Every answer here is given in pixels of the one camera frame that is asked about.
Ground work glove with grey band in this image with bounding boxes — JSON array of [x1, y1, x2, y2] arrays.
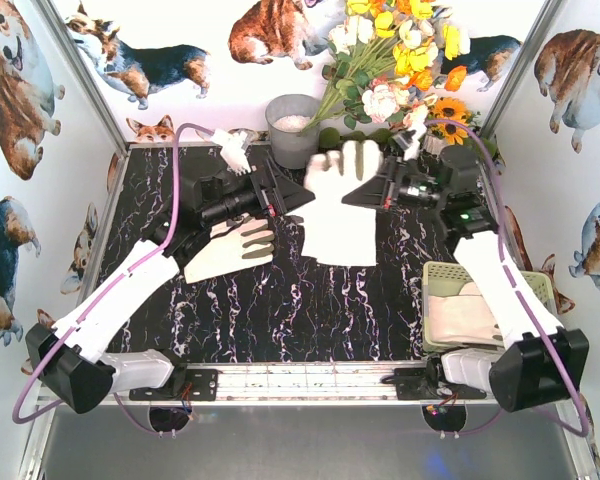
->
[[425, 282, 503, 347]]

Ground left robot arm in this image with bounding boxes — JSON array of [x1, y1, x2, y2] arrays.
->
[[26, 162, 315, 414]]

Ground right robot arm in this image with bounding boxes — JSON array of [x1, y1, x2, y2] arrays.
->
[[342, 146, 589, 414]]

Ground green storage basket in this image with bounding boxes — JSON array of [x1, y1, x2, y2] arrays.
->
[[422, 261, 558, 352]]

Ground small white flower pot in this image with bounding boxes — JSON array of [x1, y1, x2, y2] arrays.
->
[[422, 133, 449, 156]]

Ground grey metal bucket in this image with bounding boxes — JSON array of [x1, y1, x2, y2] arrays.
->
[[265, 94, 320, 170]]

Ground artificial flower bouquet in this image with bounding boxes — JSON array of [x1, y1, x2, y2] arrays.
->
[[301, 1, 480, 148]]

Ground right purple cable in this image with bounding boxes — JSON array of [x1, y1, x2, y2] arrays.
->
[[422, 118, 592, 439]]

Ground purple cable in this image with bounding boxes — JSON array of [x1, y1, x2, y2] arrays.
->
[[12, 122, 231, 439], [422, 118, 592, 439]]

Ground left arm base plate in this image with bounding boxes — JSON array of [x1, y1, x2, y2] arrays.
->
[[129, 366, 219, 401]]

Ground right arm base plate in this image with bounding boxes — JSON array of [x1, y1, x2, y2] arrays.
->
[[390, 368, 487, 400]]

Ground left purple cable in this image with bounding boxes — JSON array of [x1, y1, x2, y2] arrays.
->
[[12, 122, 231, 439]]

